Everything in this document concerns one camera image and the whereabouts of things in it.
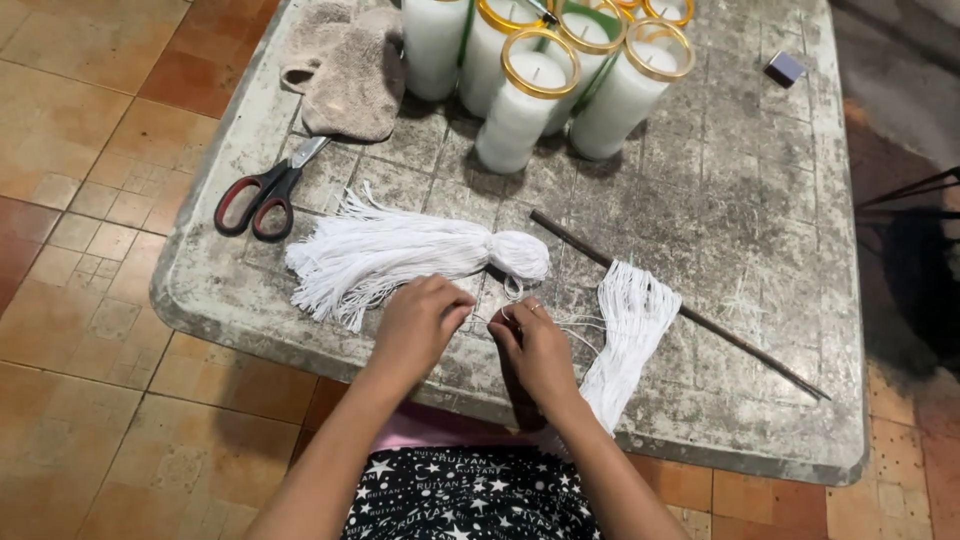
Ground person's right hand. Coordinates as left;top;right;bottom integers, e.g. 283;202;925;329
486;296;584;415

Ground person's left hand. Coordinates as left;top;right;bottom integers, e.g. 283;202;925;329
371;273;478;384

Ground thin white thread strand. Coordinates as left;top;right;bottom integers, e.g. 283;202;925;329
469;303;609;358

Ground white thread tassel bundle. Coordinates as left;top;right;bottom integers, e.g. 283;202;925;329
285;181;552;334

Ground white thread hank on stick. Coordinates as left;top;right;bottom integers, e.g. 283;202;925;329
577;259;684;438

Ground pink shirt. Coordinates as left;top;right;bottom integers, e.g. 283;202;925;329
371;401;573;460

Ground black star print shorts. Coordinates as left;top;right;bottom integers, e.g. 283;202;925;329
341;446;603;540

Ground red and black scissors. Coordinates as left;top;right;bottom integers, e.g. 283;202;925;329
213;135;333;243

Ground thin dark wooden stick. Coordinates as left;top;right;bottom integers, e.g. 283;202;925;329
529;209;832;402

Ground group of white glass candles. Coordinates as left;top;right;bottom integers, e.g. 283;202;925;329
401;0;696;175

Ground beige terry cloth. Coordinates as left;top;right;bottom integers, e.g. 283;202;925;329
279;1;407;144

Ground small purple matchbox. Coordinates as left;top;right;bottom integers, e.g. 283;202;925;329
763;51;807;90

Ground green plastic strap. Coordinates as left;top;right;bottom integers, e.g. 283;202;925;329
456;0;628;115

